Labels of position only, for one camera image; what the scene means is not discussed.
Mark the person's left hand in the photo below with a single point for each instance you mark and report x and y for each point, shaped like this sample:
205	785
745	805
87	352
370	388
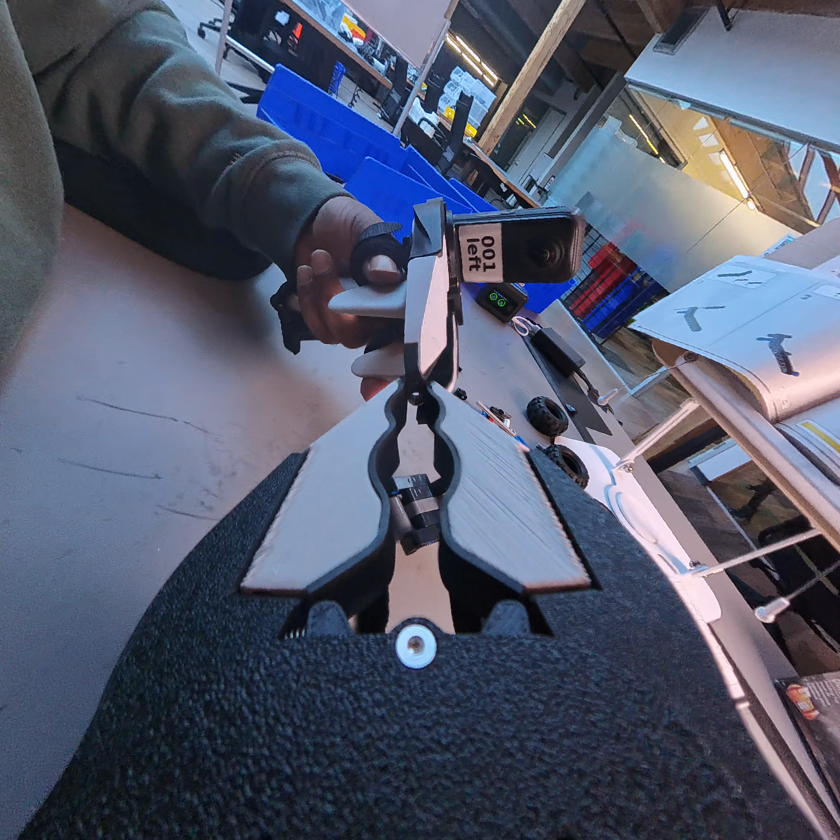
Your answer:
328	250

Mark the pile of small building bricks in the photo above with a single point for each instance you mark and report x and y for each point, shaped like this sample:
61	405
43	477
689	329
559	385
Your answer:
492	414

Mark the black toy tyre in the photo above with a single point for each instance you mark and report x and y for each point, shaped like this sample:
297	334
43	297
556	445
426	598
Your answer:
568	466
547	418

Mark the toy truck box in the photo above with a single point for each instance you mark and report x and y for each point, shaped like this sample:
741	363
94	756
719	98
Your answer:
814	722

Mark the black beam frame yellow pins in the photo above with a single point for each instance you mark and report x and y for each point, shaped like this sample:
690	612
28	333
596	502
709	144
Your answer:
418	505

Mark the person's torso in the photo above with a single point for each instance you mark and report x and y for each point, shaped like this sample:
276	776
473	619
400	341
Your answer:
20	158

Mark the black device with green display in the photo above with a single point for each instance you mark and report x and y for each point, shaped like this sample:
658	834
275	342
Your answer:
499	302

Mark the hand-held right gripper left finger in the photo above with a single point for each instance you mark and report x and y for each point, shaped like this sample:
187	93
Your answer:
309	525

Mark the stacked red and blue crates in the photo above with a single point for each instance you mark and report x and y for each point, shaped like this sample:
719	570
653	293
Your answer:
617	282

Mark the black power adapter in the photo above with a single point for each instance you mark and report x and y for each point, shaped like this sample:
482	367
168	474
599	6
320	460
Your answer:
558	348

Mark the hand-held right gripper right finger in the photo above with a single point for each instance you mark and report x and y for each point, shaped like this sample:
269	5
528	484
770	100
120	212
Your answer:
519	525

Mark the wooden post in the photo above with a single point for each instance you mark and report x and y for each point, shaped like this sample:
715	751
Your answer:
532	59

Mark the person's left forearm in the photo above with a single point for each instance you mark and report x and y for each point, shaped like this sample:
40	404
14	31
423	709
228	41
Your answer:
158	105

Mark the white book stand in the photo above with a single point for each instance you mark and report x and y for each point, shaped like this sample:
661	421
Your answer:
630	512

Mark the grey desk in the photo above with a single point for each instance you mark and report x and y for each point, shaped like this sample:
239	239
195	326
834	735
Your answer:
158	433

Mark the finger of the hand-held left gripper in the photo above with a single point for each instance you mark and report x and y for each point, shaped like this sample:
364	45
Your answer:
425	315
454	315

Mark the instruction booklet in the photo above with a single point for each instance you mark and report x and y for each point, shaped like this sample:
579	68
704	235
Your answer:
761	341

